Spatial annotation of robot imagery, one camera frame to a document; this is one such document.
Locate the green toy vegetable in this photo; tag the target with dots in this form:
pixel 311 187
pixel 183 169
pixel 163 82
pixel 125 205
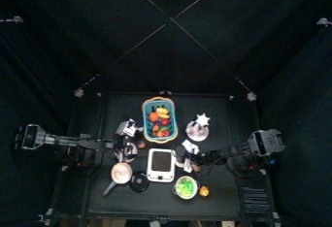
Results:
pixel 163 128

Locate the red toy fruit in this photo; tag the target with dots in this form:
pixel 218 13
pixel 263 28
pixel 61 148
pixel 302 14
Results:
pixel 164 122

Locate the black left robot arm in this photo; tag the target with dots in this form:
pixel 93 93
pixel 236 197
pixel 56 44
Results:
pixel 56 138

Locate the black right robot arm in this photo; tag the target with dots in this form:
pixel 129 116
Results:
pixel 263 143

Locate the white bowl green lettuce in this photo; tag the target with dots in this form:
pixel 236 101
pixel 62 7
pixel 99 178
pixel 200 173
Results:
pixel 186 187

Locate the silver frame corner bracket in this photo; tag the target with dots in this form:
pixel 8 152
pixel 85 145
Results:
pixel 251 96
pixel 322 21
pixel 77 92
pixel 16 19

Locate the white star-shaped toy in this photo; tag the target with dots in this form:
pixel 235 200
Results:
pixel 202 119

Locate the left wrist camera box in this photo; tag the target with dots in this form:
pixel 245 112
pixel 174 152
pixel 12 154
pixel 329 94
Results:
pixel 127 128

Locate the small orange toy fruit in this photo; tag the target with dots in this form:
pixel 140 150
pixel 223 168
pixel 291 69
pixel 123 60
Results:
pixel 203 191

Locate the yellow toy banana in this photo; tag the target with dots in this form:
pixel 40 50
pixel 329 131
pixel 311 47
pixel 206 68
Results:
pixel 162 111

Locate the white round cup dark inside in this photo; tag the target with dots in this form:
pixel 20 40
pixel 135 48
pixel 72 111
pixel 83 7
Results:
pixel 178 165

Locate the teal basket orange rim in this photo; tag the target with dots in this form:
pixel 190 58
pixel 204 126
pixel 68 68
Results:
pixel 145 121

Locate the brown toy egg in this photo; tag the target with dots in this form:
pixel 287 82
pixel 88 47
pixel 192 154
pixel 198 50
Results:
pixel 196 168
pixel 140 144

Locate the black round pot lid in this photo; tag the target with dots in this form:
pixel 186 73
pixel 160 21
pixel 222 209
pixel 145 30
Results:
pixel 139 182

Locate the white text label sticker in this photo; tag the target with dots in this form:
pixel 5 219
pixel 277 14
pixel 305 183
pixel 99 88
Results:
pixel 254 199

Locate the small red toy tomato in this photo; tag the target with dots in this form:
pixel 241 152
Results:
pixel 166 133

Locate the pink silver toy teapot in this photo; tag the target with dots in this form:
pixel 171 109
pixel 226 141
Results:
pixel 196 131

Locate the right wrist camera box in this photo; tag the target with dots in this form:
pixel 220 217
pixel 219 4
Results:
pixel 190 146

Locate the white toy scale dark screen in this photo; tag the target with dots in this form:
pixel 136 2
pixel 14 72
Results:
pixel 160 164

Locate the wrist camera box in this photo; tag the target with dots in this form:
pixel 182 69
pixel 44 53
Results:
pixel 190 146
pixel 127 128

